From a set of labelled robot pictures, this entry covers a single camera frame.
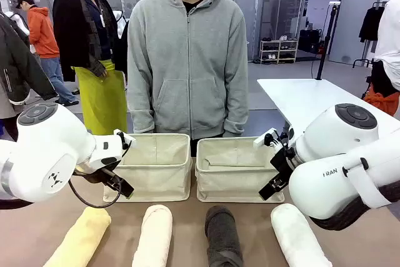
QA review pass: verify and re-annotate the person in orange hoodie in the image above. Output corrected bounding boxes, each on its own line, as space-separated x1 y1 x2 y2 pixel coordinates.
15 0 80 107

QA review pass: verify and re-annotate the person in black clothes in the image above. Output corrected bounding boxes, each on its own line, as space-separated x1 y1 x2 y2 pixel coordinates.
111 0 163 74

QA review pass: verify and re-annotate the white towel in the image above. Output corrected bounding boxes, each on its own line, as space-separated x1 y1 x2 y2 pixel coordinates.
270 203 333 267

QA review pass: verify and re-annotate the person's right forearm grey sleeve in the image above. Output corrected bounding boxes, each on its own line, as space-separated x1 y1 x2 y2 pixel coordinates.
127 85 156 134

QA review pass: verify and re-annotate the person in white top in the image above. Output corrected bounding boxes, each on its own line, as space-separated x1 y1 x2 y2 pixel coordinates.
363 0 400 117

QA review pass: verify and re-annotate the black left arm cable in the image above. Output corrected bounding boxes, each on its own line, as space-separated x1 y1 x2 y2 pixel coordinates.
67 169 123 209

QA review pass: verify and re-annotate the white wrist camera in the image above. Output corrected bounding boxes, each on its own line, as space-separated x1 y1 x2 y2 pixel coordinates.
113 129 138 150
253 127 279 149

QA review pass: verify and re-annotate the person in grey hoodie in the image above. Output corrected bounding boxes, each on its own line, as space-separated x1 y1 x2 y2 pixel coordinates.
127 0 250 141

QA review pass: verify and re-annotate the beige fabric basket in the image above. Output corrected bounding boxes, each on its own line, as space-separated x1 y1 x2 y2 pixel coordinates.
195 136 286 204
102 133 192 203

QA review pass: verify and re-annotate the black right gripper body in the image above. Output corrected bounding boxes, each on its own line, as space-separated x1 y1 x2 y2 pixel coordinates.
269 146 296 183

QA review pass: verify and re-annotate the black clothes rack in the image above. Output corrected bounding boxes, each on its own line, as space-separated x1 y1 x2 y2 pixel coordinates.
352 1 388 69

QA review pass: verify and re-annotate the white table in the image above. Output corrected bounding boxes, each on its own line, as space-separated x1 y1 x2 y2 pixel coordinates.
256 78 400 144

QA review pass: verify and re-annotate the black tripod pole with device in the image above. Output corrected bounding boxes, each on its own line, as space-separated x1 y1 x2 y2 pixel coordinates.
316 0 342 81

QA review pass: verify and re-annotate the person with yellow apron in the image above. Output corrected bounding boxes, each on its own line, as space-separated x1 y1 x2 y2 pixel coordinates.
52 0 129 137

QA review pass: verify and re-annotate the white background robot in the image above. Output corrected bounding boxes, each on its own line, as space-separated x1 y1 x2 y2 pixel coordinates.
111 9 129 26

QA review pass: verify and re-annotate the dark grey towel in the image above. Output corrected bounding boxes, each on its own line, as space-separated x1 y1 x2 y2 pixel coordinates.
204 204 245 267

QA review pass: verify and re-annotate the yellow towel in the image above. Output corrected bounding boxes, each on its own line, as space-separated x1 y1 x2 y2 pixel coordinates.
42 206 112 267

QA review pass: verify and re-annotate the wooden shoe rack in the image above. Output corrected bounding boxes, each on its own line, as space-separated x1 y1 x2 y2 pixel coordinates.
259 39 299 65

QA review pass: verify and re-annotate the black hanging jacket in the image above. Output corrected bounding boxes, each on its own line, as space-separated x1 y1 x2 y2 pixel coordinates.
358 6 386 43

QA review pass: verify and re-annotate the person's left forearm grey sleeve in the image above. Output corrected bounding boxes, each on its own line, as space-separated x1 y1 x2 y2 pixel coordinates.
222 85 250 138

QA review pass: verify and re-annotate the cream towel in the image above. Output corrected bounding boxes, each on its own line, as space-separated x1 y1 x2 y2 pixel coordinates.
131 204 174 267

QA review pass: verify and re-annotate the black right arm cable sleeve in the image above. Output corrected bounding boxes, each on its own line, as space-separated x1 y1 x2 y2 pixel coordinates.
308 180 400 232

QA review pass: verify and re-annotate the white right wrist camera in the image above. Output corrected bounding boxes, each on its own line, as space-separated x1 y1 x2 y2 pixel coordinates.
253 127 279 149

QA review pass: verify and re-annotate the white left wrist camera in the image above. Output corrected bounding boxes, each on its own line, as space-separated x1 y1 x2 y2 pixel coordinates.
113 129 138 150

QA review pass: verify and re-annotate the person in dark green jacket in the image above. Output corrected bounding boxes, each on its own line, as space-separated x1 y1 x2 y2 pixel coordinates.
0 9 59 143

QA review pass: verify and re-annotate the black case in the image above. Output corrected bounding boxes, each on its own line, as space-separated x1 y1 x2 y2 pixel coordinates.
297 28 323 54

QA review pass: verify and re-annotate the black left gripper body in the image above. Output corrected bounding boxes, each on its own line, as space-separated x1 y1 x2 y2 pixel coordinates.
93 166 125 188

